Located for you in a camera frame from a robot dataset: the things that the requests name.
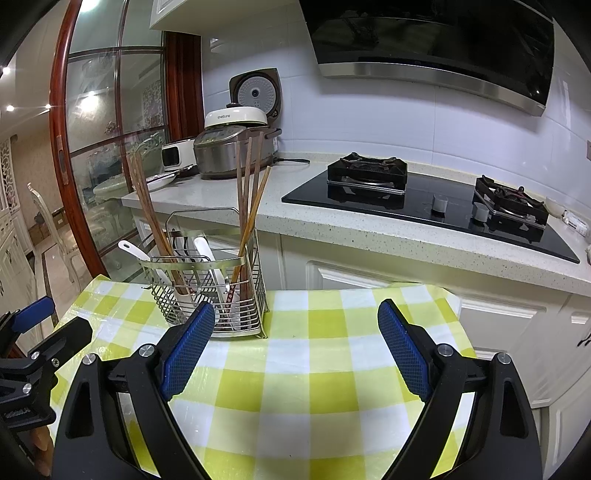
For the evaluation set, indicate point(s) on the small white appliance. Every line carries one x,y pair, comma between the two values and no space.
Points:
178,154

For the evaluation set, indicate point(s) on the black range hood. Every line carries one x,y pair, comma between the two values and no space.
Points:
415,27

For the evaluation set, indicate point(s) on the black burner grate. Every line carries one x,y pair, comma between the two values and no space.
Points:
508,196
369,168

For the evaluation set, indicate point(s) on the white appliance lid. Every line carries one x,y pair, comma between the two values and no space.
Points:
235,117

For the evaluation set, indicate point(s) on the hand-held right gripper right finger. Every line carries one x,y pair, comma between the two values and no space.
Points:
401,341

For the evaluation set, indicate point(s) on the white dining chair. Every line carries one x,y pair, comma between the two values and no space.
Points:
39,207
147,147

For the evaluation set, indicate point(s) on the silver rice cooker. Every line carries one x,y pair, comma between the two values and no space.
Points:
217,154

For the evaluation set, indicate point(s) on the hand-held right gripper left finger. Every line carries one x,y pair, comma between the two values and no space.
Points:
191,341

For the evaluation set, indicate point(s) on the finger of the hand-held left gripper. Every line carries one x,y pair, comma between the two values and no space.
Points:
34,309
69,334

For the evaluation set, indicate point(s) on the grey stove knob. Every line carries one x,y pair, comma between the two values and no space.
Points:
480,213
439,204

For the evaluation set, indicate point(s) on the white lower kitchen cabinets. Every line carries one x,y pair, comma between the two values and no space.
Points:
369,272

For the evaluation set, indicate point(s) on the white display cabinet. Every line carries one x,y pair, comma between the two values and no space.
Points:
11,258

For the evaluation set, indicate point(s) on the white plate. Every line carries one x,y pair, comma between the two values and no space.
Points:
159,182

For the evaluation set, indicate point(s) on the small white bowl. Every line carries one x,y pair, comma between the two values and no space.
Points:
554,207

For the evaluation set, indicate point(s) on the white ceramic spoon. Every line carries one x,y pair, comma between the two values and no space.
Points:
203,251
134,253

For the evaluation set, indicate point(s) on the black glass gas cooktop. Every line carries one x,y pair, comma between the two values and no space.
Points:
415,203

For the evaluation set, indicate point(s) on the white packet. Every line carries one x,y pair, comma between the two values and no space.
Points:
577,220

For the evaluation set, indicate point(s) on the round dining table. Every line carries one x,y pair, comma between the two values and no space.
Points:
108,187

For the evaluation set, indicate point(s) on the yellow checkered tablecloth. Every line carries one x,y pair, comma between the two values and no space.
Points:
323,346

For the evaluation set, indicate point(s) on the red-framed glass sliding door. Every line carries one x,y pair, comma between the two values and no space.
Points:
57,115

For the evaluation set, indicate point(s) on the white upper cabinet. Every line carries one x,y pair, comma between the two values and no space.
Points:
184,14

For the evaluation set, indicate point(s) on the person's left hand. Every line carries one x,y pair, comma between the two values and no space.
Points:
40,447

